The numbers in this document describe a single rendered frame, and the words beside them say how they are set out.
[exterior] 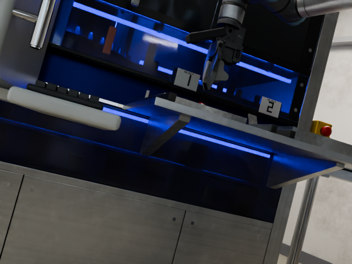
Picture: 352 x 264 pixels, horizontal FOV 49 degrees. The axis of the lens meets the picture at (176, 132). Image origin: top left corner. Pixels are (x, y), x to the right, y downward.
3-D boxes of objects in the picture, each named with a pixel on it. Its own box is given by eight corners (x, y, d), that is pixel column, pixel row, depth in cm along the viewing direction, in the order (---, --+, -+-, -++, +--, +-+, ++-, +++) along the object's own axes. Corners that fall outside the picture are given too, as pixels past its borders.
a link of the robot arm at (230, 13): (227, 1, 111) (216, 9, 119) (222, 17, 111) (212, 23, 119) (249, 11, 113) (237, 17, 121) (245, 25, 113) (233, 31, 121)
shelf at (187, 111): (121, 110, 135) (123, 105, 135) (287, 158, 155) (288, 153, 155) (154, 104, 89) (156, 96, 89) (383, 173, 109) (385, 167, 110)
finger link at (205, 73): (218, 95, 117) (228, 65, 117) (201, 89, 116) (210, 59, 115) (215, 94, 120) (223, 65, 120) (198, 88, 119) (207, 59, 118)
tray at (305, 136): (234, 134, 136) (237, 125, 136) (296, 152, 143) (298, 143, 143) (289, 139, 103) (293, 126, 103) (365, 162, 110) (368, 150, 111)
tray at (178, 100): (136, 108, 137) (139, 99, 137) (202, 128, 144) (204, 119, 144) (161, 105, 104) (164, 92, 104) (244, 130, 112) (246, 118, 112)
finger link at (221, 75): (227, 92, 112) (233, 63, 113) (208, 86, 110) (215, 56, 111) (222, 94, 115) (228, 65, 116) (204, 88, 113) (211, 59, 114)
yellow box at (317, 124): (302, 136, 155) (306, 119, 156) (317, 141, 158) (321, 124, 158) (314, 138, 148) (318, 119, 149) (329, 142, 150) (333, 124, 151)
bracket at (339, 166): (265, 186, 144) (274, 152, 144) (272, 188, 145) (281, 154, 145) (326, 205, 111) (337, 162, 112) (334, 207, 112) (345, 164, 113)
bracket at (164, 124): (139, 153, 129) (149, 116, 130) (147, 155, 130) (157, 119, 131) (166, 164, 97) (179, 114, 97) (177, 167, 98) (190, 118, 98)
